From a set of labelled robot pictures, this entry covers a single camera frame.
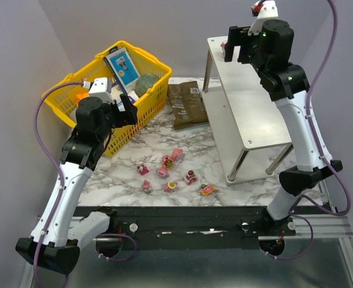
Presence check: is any pink white bunny toy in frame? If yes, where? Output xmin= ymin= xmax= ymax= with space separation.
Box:
xmin=220 ymin=41 xmax=227 ymax=59

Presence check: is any pink toy blue bow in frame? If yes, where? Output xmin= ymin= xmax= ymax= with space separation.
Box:
xmin=156 ymin=167 xmax=169 ymax=179

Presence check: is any pink mushroom toy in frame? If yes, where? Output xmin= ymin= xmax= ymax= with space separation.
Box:
xmin=142 ymin=179 xmax=152 ymax=194

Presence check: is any pink toy yellow top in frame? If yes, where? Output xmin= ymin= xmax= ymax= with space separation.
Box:
xmin=164 ymin=181 xmax=177 ymax=193

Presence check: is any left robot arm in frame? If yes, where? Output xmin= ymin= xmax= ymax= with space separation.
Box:
xmin=16 ymin=94 xmax=137 ymax=275

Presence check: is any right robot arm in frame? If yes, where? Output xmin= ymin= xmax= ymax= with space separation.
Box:
xmin=224 ymin=19 xmax=343 ymax=230

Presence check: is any white metal shelf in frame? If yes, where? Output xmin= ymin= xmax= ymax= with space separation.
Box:
xmin=201 ymin=36 xmax=293 ymax=185

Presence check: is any purple white box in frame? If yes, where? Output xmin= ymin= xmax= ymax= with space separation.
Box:
xmin=117 ymin=91 xmax=139 ymax=112

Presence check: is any white box in basket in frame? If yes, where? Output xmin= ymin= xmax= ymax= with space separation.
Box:
xmin=110 ymin=83 xmax=124 ymax=102

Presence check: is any orange snack box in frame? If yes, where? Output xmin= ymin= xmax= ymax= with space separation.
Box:
xmin=75 ymin=93 xmax=89 ymax=106

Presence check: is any green round melon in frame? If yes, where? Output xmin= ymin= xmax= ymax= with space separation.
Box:
xmin=134 ymin=73 xmax=159 ymax=98

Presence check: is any yellow plastic basket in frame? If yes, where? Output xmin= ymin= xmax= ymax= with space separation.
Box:
xmin=41 ymin=40 xmax=173 ymax=159

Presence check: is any blue razor package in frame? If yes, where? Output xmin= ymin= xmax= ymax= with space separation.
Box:
xmin=104 ymin=46 xmax=140 ymax=94

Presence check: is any pink cake toy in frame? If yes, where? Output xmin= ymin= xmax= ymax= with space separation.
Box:
xmin=137 ymin=164 xmax=149 ymax=175

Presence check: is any pink bear strawberry toy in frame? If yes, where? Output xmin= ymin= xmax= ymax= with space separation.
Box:
xmin=161 ymin=155 xmax=174 ymax=170

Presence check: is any pink bear toy lying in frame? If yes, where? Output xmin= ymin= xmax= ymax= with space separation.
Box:
xmin=171 ymin=148 xmax=185 ymax=162

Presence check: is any brown snack bag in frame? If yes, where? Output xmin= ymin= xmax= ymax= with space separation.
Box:
xmin=167 ymin=81 xmax=209 ymax=130

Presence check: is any red strawberry cake toy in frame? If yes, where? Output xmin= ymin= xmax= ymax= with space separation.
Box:
xmin=184 ymin=170 xmax=197 ymax=185

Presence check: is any pink toy orange plate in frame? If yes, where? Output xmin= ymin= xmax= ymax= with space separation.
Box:
xmin=200 ymin=184 xmax=215 ymax=196

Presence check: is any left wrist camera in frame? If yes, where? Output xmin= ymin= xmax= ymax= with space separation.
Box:
xmin=82 ymin=77 xmax=114 ymax=103

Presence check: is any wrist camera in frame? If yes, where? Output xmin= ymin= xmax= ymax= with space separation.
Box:
xmin=248 ymin=1 xmax=279 ymax=35
xmin=82 ymin=77 xmax=114 ymax=103

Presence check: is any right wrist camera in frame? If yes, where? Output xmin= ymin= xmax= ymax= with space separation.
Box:
xmin=248 ymin=1 xmax=279 ymax=35

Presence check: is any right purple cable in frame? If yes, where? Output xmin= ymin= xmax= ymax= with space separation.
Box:
xmin=286 ymin=0 xmax=352 ymax=217

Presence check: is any purple cable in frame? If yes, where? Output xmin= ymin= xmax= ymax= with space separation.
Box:
xmin=286 ymin=0 xmax=352 ymax=217
xmin=32 ymin=80 xmax=90 ymax=288

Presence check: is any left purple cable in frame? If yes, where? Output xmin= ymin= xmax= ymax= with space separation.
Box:
xmin=32 ymin=80 xmax=90 ymax=288

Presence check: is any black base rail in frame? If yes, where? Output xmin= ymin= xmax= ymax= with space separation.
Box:
xmin=74 ymin=206 xmax=295 ymax=250

